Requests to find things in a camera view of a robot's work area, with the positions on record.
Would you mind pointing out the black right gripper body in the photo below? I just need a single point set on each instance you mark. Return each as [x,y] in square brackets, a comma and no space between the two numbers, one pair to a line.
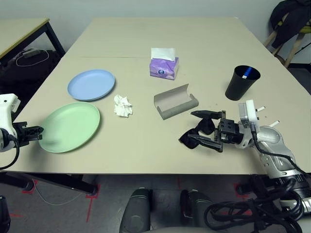
[228,131]

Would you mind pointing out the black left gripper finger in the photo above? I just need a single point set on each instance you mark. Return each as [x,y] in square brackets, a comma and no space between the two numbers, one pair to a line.
[37,137]
[34,130]

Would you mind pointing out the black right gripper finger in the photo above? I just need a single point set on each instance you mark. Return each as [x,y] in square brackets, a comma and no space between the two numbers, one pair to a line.
[206,113]
[209,143]

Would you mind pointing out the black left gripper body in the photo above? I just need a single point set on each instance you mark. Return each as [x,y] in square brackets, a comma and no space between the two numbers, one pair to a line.
[20,133]

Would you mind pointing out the black sunglasses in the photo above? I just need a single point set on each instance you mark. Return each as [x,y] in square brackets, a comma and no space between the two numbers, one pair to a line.
[189,143]

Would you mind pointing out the light green plate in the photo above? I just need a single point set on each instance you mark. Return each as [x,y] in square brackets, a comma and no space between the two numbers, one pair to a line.
[70,126]

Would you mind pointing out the grey glasses case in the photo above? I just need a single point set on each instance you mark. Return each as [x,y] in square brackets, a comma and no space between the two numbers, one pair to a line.
[172,99]

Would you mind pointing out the white tissue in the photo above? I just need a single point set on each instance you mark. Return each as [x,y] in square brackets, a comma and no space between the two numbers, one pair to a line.
[122,106]

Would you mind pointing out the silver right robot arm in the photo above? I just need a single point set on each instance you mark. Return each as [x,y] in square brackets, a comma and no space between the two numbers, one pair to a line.
[269,136]

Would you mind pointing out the black cup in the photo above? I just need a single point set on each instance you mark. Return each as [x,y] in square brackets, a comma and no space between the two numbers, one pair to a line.
[235,87]

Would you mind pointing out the purple tissue box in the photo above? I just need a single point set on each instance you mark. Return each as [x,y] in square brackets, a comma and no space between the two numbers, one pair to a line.
[162,70]

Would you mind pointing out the dark grey robot right leg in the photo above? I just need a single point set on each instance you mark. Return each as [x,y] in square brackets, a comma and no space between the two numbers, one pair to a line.
[194,204]

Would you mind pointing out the dark grey robot leg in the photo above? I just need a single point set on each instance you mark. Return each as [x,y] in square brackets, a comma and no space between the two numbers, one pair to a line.
[136,208]
[194,204]

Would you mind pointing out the black table leg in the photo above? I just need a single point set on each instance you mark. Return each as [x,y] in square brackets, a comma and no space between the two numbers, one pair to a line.
[90,188]

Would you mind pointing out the light blue plate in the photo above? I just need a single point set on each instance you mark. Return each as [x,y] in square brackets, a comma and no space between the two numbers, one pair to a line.
[91,85]

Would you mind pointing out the grey power strip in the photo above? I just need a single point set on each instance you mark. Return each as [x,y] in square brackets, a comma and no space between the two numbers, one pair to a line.
[30,52]

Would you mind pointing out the light grey robot torso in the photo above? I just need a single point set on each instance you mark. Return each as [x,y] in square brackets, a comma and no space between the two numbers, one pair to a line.
[175,230]

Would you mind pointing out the dark grey robot left leg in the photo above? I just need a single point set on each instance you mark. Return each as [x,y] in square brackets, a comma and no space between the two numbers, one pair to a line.
[136,208]

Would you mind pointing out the wooden stool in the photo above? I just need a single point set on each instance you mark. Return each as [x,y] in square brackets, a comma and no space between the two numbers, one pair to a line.
[292,52]

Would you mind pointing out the black jacket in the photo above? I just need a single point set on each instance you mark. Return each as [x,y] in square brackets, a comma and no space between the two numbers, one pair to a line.
[289,24]

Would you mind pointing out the yellow green stool cushion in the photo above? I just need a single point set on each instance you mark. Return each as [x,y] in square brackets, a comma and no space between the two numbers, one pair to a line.
[306,29]

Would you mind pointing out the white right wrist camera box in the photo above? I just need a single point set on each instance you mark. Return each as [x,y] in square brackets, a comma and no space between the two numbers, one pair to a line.
[250,111]

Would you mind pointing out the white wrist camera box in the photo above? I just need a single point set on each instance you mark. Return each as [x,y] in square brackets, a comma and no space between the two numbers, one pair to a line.
[6,106]
[250,111]

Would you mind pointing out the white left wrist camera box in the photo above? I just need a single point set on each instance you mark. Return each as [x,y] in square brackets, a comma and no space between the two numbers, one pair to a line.
[6,106]

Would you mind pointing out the beige side table black frame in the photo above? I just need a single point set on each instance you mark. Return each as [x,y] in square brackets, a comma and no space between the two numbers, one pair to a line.
[19,29]

